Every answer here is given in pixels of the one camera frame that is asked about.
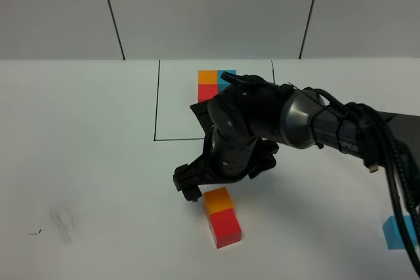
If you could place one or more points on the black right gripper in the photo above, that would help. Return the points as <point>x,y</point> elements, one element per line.
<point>224,160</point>

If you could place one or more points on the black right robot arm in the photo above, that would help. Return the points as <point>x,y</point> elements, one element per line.
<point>244,127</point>

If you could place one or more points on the red template cube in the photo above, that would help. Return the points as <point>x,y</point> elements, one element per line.
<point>207,91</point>

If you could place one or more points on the orange template cube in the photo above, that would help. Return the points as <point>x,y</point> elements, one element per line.
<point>207,77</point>

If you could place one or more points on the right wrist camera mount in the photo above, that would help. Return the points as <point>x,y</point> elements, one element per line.
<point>201,112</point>

